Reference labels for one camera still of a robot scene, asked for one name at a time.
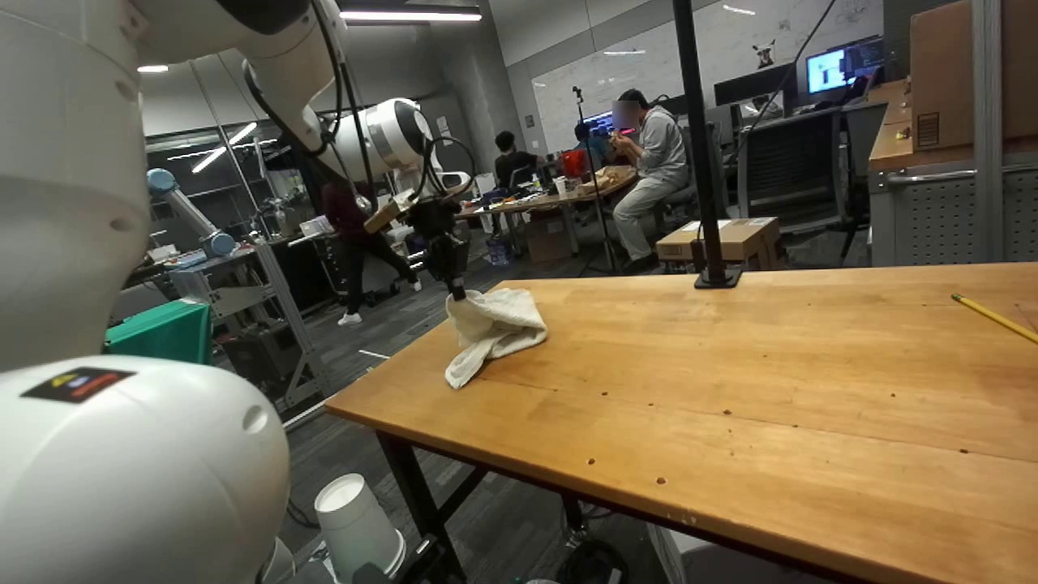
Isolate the short ceiling light strip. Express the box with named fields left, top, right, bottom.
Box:
left=338, top=5, right=487, bottom=27

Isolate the standing person in dark red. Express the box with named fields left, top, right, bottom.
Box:
left=319, top=174, right=427, bottom=332

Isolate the white cloth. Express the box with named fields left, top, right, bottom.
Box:
left=440, top=282, right=552, bottom=392

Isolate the green cloth cover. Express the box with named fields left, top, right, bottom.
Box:
left=105, top=300, right=216, bottom=366

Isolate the yellow pencil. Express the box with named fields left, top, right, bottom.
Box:
left=952, top=290, right=1038, bottom=346

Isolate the seated person in grey shirt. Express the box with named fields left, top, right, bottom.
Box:
left=606, top=87, right=693, bottom=273

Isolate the grey metal shelf rack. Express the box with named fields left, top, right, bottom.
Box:
left=158, top=236, right=327, bottom=419

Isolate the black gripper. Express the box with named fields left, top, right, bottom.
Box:
left=414, top=196, right=475, bottom=303

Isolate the grey metal post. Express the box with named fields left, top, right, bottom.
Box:
left=971, top=0, right=1010, bottom=263

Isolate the round wooden table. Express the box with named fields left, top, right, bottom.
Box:
left=465, top=158, right=642, bottom=220

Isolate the white paper cup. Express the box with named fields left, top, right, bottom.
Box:
left=312, top=472, right=409, bottom=580

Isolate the seated person in black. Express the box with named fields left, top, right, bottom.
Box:
left=492, top=128, right=544, bottom=196

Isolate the red bag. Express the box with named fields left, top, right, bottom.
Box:
left=558, top=145, right=594, bottom=183

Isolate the wooden green wrist camera block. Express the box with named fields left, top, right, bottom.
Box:
left=359, top=199, right=405, bottom=236

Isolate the black camera stand pole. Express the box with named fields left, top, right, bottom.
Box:
left=670, top=0, right=747, bottom=293

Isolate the computer monitor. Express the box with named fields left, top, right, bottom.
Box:
left=797, top=43, right=885, bottom=103

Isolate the black table leg frame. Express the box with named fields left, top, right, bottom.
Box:
left=371, top=430, right=610, bottom=584

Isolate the large cardboard box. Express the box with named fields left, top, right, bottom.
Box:
left=905, top=0, right=1038, bottom=154

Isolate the workbench with drawers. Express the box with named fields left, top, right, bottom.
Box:
left=864, top=78, right=1038, bottom=269

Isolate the cardboard box on stool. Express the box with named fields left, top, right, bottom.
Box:
left=657, top=215, right=786, bottom=273

